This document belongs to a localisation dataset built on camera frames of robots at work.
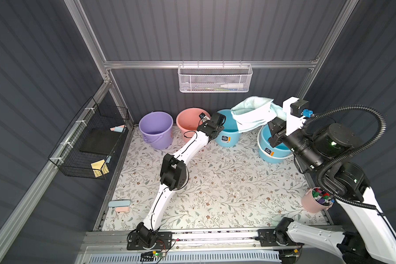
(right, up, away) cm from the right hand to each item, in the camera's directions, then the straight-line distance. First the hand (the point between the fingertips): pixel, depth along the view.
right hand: (270, 112), depth 47 cm
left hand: (-8, 0, +49) cm, 49 cm away
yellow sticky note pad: (-58, -18, +12) cm, 62 cm away
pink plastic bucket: (-28, +5, +58) cm, 64 cm away
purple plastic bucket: (-49, 0, +58) cm, 76 cm away
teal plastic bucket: (-3, -6, +50) cm, 50 cm away
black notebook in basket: (-66, -8, +25) cm, 71 cm away
